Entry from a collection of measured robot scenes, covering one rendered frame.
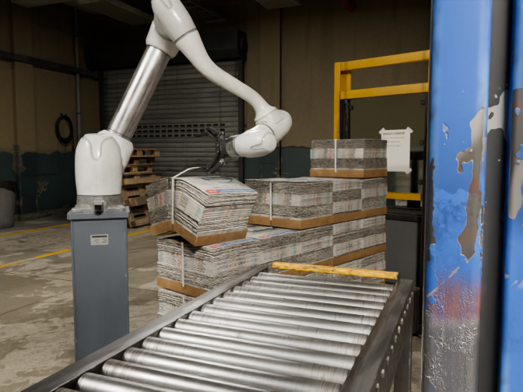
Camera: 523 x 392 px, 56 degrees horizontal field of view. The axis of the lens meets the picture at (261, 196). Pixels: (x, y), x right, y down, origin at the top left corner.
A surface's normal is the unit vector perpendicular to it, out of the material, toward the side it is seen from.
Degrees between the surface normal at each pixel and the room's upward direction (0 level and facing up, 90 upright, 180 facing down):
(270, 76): 90
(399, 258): 90
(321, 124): 90
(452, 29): 90
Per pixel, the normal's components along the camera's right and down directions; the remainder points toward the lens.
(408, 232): -0.67, 0.06
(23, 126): 0.93, 0.04
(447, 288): -0.38, 0.07
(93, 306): 0.27, 0.08
